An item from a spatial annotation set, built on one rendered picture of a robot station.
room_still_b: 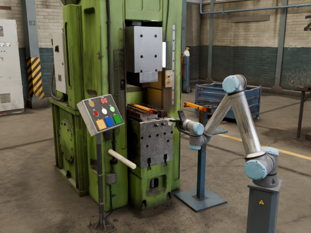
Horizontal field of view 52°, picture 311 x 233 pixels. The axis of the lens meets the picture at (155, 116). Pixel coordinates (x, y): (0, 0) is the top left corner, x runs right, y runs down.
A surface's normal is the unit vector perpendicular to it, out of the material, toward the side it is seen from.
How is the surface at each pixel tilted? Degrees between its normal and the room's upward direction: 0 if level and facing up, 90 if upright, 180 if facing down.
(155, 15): 90
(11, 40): 90
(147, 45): 90
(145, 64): 90
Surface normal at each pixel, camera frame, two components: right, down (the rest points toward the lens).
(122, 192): 0.55, 0.19
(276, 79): -0.75, 0.15
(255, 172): -0.59, 0.26
